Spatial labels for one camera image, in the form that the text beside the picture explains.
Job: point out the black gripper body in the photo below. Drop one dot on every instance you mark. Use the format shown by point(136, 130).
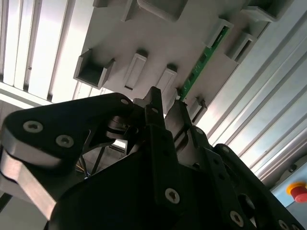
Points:
point(115, 191)

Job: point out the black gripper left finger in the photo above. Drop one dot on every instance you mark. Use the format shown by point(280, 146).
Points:
point(72, 124)

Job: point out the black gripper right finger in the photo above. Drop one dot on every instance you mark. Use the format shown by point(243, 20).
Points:
point(216, 163)

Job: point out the green RAM stick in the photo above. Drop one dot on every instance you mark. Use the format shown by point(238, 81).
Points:
point(201, 62)

